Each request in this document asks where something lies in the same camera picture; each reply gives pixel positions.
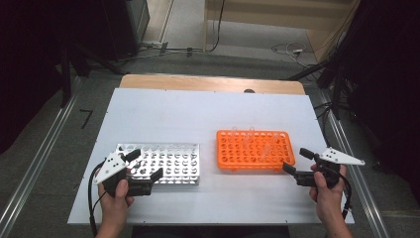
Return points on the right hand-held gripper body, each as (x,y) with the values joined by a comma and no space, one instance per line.
(330,172)

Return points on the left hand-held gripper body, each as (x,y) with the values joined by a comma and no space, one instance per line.
(110,167)

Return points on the metal test tube rack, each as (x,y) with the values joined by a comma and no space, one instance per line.
(178,162)

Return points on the clear glass test tube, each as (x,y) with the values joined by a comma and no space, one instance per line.
(266,149)
(248,142)
(251,131)
(276,135)

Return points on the orange plastic test tube rack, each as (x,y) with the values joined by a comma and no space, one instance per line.
(254,150)

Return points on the person's right hand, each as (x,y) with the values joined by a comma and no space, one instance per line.
(325,201)

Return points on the person's left hand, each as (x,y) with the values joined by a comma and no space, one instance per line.
(114,206)

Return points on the black stand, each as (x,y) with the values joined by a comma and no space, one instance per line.
(65,86)
(336,92)

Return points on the person's dark clothing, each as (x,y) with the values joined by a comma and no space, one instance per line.
(211,232)

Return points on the wooden table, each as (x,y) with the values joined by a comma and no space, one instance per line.
(198,82)

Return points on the black curtain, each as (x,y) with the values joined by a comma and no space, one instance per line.
(29,66)
(389,82)

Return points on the power strip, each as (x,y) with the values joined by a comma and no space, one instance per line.
(153,44)

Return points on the dark grey cabinet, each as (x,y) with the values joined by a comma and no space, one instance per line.
(138,20)

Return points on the aluminium floor rail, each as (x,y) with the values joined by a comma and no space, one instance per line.
(43,145)
(356,178)

